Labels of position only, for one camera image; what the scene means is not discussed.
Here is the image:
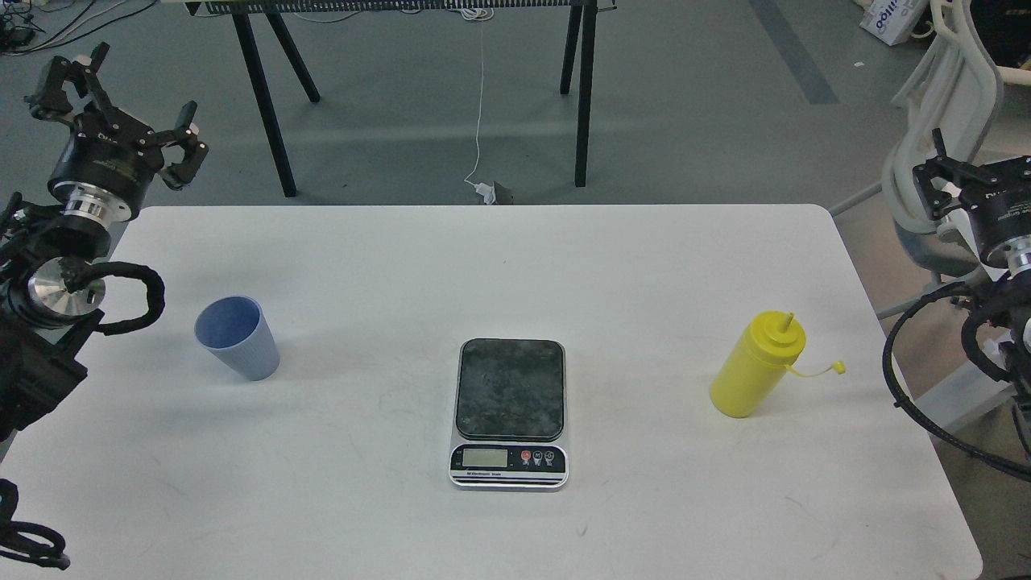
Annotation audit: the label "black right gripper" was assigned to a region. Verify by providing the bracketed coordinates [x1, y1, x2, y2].
[913, 129, 1030, 255]

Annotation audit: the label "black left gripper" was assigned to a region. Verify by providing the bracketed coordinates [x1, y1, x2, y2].
[23, 43, 209, 212]

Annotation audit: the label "blue ribbed plastic cup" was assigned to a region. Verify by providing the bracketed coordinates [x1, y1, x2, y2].
[193, 295, 281, 381]

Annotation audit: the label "yellow squeeze bottle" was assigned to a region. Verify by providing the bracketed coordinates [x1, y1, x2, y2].
[708, 311, 847, 419]

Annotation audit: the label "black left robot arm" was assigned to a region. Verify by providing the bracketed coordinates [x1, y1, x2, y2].
[2, 43, 209, 444]

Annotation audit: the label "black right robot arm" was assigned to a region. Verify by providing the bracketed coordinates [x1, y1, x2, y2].
[882, 128, 1030, 482]

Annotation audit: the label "digital kitchen scale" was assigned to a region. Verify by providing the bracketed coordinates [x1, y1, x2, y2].
[448, 338, 570, 492]

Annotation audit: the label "white office chair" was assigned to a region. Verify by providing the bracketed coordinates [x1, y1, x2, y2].
[830, 1, 1029, 289]

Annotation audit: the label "white cardboard box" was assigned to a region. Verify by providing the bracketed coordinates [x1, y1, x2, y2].
[857, 0, 930, 47]

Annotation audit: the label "black trestle table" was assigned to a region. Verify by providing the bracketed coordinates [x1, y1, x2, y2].
[184, 0, 619, 199]

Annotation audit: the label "black floor cables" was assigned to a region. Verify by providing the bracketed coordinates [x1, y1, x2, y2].
[0, 0, 158, 56]

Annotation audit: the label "white hanging cable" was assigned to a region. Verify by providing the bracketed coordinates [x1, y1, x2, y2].
[461, 6, 497, 202]

